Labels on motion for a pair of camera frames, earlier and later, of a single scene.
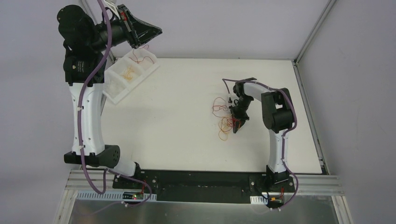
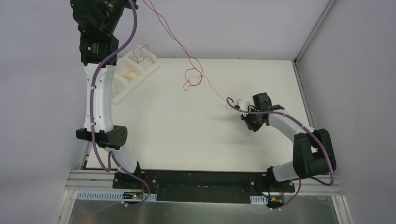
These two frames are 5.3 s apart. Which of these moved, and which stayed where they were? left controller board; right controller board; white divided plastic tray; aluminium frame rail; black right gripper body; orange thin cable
Moved: black right gripper body
Stayed: aluminium frame rail; orange thin cable; left controller board; right controller board; white divided plastic tray
